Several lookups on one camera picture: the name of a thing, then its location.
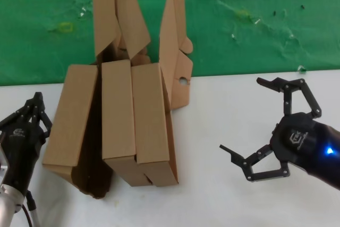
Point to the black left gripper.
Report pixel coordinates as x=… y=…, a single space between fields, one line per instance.
x=21 y=152

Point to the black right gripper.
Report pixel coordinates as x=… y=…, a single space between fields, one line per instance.
x=300 y=142

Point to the cardboard mailer box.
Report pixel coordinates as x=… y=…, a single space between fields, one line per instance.
x=148 y=115

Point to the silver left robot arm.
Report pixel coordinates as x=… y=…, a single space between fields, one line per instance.
x=8 y=205

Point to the large open cardboard box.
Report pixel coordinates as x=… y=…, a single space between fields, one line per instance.
x=71 y=110

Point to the narrow cardboard box holed flap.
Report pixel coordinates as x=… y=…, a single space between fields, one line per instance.
x=117 y=110

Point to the clear table edge clip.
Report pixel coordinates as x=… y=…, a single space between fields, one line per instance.
x=302 y=69

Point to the green table cloth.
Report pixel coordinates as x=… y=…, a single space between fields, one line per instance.
x=239 y=51

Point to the clear tape scrap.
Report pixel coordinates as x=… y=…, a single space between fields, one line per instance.
x=83 y=11
x=233 y=36
x=257 y=21

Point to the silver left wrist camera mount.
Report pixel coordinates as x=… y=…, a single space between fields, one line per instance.
x=2 y=168

